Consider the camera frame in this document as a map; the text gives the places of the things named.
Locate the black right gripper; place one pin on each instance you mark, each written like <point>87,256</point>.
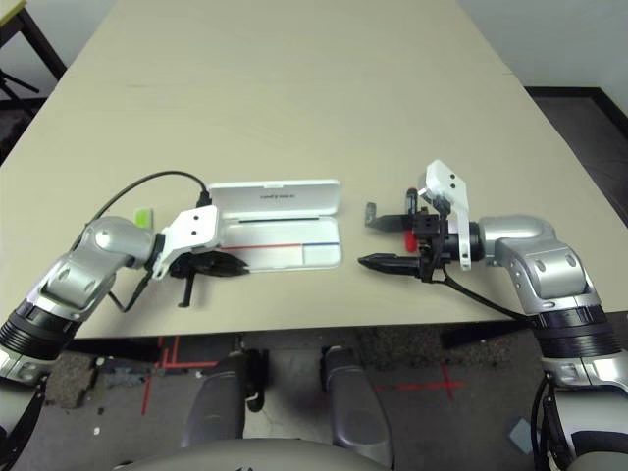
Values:
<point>432,228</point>

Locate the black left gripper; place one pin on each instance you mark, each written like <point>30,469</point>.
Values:
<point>191,265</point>

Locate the black marker with red cap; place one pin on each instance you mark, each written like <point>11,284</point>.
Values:
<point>410,203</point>

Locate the small grey metal clip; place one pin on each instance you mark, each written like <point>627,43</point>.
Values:
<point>368,208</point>

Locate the white plastic pencil case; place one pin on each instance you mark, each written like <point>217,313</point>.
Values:
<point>294,255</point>

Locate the green glue stick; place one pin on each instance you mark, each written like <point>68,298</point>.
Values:
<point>143,218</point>

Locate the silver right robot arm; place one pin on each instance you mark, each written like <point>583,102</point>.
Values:
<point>539,265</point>

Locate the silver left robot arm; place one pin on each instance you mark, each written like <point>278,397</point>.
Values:
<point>73,275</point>

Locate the grey robot left leg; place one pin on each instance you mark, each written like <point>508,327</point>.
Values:
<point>221,402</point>

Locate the grey robot leg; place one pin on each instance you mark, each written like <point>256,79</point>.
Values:
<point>221,402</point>
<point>353,407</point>

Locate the grey robot right leg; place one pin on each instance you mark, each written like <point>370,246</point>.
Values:
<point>353,407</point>

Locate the grey robot torso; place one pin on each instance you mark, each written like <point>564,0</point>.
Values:
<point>245,458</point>

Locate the blue-grey square floor pad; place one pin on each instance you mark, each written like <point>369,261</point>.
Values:
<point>520,434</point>

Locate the black tripod stand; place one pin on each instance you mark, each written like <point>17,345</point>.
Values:
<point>19,82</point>

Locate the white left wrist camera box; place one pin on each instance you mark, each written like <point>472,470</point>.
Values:
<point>193,228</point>

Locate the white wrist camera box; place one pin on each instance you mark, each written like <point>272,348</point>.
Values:
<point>193,228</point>
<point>449,179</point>

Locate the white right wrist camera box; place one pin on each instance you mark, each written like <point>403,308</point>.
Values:
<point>449,179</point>

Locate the side table with black frame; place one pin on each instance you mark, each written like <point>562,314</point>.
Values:
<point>41,41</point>

